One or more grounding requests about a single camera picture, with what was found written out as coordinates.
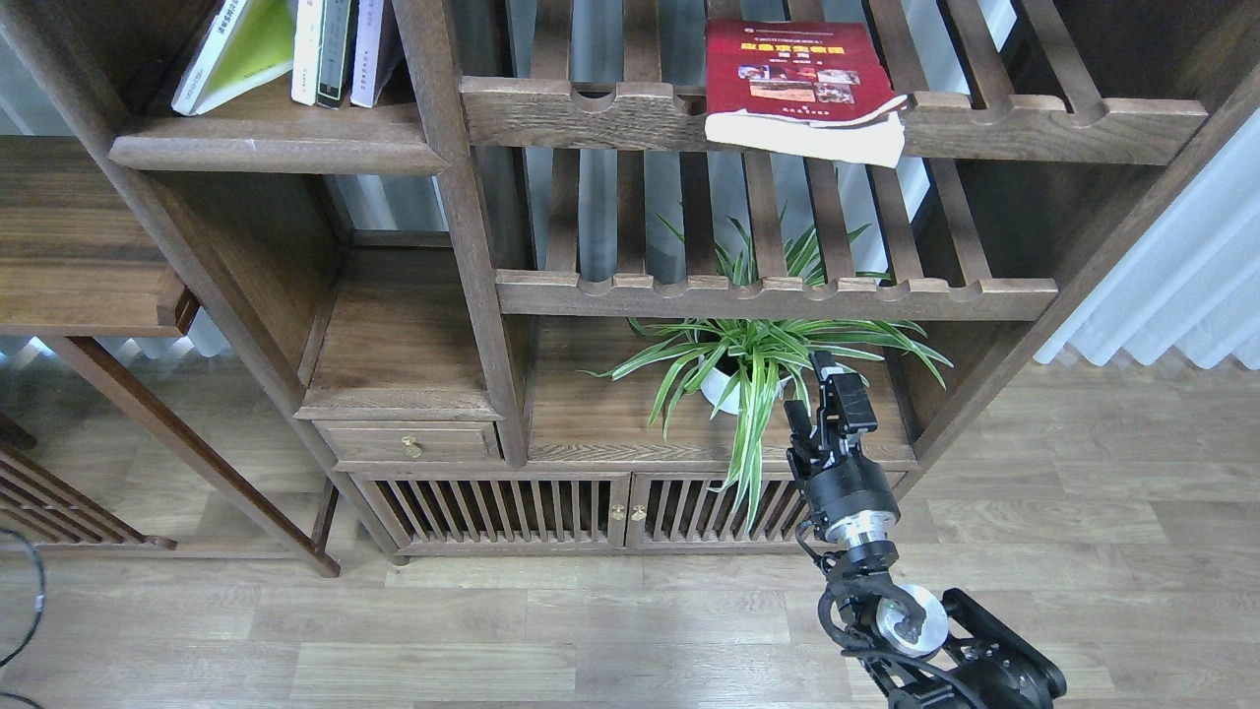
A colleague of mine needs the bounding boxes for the yellow green book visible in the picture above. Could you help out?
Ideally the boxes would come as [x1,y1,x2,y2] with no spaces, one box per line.
[171,1,299,116]

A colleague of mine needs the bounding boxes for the green spider plant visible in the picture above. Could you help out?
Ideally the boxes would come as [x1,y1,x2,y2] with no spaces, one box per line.
[581,207,954,533]

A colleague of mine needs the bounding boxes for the red book with photos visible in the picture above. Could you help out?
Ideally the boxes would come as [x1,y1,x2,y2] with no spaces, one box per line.
[706,19,907,167]

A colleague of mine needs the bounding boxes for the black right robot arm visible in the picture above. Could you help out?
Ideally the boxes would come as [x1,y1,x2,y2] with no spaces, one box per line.
[785,353,1067,708]

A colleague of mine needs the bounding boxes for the brass cabinet door knobs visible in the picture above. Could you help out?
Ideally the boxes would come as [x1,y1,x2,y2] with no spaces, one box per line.
[609,504,648,523]

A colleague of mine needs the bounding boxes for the white plant pot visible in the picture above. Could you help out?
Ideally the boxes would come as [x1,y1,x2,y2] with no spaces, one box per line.
[699,337,793,421]

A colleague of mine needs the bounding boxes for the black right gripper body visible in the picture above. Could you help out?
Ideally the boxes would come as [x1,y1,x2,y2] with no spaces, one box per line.
[788,433,901,548]

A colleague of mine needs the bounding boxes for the lavender upright book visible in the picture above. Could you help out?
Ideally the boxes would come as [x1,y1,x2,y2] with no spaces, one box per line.
[349,0,404,108]

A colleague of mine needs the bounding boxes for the white upright book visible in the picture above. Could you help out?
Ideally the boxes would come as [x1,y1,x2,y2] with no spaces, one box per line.
[289,0,325,106]

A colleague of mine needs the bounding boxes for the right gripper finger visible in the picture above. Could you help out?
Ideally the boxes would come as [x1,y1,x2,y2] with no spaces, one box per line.
[785,400,820,470]
[809,351,878,450]

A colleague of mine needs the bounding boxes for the white curtain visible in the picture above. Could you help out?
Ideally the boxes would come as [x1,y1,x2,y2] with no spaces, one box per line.
[1034,113,1259,369]

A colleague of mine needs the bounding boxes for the dark green upright book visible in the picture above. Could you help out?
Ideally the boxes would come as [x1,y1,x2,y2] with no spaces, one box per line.
[315,1,358,110]

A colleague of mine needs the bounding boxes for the dark wooden bookshelf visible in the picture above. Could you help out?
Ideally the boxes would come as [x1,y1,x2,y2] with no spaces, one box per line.
[3,1,1257,559]

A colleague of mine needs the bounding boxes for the brass drawer knob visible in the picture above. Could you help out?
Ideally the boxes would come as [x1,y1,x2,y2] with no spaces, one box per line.
[401,434,425,458]

